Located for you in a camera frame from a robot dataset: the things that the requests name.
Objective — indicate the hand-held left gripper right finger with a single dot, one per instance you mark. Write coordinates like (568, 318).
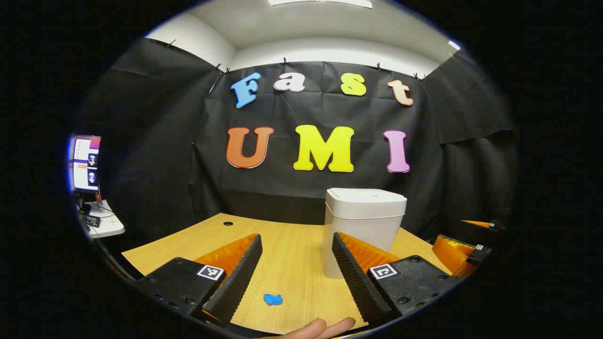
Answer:
(358, 282)

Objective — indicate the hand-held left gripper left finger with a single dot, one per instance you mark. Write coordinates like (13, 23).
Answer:
(235, 282)

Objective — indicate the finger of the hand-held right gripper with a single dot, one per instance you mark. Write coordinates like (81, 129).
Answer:
(452, 254)
(485, 225)

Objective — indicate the blue paper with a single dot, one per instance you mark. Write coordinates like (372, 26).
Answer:
(273, 299)

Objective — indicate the white desktop garbage bin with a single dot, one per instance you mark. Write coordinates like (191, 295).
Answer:
(362, 207)

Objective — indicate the wooden desktop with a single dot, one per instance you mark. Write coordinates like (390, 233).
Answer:
(292, 254)

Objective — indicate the white side table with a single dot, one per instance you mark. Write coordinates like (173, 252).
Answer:
(108, 226)

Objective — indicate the small black keyboard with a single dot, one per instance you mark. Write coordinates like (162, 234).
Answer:
(93, 221)

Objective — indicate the black backdrop cloth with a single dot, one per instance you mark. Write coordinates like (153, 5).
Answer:
(165, 141)

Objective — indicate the computer monitor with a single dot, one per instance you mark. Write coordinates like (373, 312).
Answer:
(85, 165)

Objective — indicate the ceiling light panel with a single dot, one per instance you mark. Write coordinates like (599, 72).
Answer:
(320, 3)

